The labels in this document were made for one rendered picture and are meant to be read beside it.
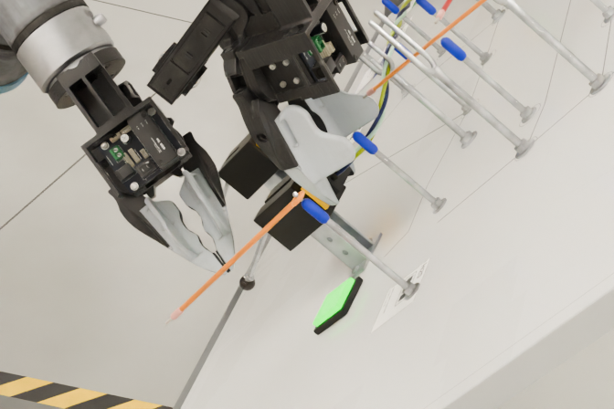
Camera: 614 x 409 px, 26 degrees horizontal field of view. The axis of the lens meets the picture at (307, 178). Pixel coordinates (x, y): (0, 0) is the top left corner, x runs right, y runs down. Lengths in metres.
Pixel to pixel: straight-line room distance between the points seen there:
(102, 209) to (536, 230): 2.33
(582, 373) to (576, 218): 0.70
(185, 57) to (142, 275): 1.90
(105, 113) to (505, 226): 0.41
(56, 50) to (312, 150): 0.26
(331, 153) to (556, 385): 0.53
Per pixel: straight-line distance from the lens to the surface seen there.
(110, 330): 2.74
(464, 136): 1.06
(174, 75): 1.01
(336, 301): 1.02
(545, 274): 0.74
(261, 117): 0.96
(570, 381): 1.44
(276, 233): 1.06
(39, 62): 1.14
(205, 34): 0.97
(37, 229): 3.04
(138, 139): 1.11
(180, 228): 1.14
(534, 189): 0.86
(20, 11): 1.15
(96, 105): 1.13
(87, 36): 1.14
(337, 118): 1.03
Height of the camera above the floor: 1.76
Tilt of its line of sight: 34 degrees down
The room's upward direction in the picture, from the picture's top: straight up
